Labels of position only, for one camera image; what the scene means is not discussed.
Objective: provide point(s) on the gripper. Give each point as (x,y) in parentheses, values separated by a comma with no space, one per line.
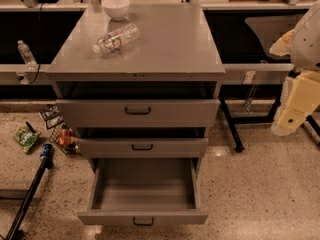
(308,39)

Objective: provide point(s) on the clear plastic water bottle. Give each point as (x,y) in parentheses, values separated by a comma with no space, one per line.
(116,39)

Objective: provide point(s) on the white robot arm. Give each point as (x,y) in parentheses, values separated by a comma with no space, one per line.
(302,43)

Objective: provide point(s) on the grey top drawer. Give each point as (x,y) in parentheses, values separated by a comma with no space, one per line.
(138,113)

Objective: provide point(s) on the grey metal drawer cabinet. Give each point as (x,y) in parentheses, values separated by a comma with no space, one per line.
(174,58)

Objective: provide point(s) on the grey middle drawer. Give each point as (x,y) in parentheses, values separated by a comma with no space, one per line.
(143,148)

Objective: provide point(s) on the grey open bottom drawer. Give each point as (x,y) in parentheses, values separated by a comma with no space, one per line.
(144,192)

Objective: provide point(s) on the small water bottle on ledge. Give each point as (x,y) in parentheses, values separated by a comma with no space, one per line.
(27,55)

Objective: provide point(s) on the grey chair seat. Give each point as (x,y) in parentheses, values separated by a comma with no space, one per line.
(269,29)

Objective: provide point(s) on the white ceramic bowl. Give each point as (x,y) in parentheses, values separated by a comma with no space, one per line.
(116,9)

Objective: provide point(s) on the black and white snack bag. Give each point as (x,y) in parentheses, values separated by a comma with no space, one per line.
(51,117)

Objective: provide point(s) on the blue soda can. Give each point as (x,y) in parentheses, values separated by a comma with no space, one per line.
(46,152)

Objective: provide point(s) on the green snack bag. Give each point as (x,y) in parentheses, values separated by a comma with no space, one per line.
(26,138)

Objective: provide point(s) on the black table frame right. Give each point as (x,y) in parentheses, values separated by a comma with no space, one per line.
(248,93)

